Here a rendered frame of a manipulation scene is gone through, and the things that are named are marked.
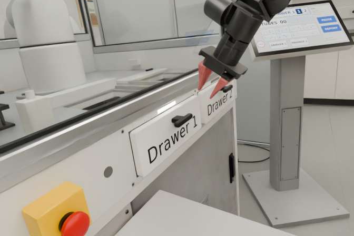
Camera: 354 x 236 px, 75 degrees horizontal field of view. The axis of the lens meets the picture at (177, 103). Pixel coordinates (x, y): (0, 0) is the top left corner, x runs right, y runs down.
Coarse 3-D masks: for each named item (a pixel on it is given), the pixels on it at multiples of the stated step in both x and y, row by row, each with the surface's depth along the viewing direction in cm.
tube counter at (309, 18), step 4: (300, 16) 124; (304, 16) 124; (308, 16) 124; (280, 20) 123; (284, 20) 123; (288, 20) 123; (292, 20) 123; (296, 20) 123; (300, 20) 123; (304, 20) 123; (308, 20) 123; (312, 20) 123; (284, 24) 122; (288, 24) 122
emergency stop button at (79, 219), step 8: (72, 216) 31; (80, 216) 32; (88, 216) 33; (64, 224) 31; (72, 224) 31; (80, 224) 31; (88, 224) 33; (64, 232) 30; (72, 232) 31; (80, 232) 32
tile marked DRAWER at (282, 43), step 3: (270, 42) 117; (273, 42) 117; (276, 42) 117; (279, 42) 117; (282, 42) 117; (285, 42) 117; (270, 45) 117; (273, 45) 117; (276, 45) 117; (279, 45) 116; (282, 45) 116; (285, 45) 116; (288, 45) 116; (273, 48) 116; (276, 48) 116
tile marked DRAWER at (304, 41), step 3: (291, 39) 118; (294, 39) 118; (297, 39) 118; (300, 39) 118; (303, 39) 118; (306, 39) 118; (291, 42) 117; (294, 42) 117; (297, 42) 117; (300, 42) 117; (303, 42) 117; (306, 42) 117; (291, 45) 116; (294, 45) 116; (297, 45) 116; (300, 45) 116
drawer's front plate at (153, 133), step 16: (192, 96) 70; (176, 112) 61; (192, 112) 68; (144, 128) 50; (160, 128) 55; (176, 128) 61; (192, 128) 69; (144, 144) 50; (160, 144) 55; (176, 144) 62; (144, 160) 51; (160, 160) 56; (144, 176) 51
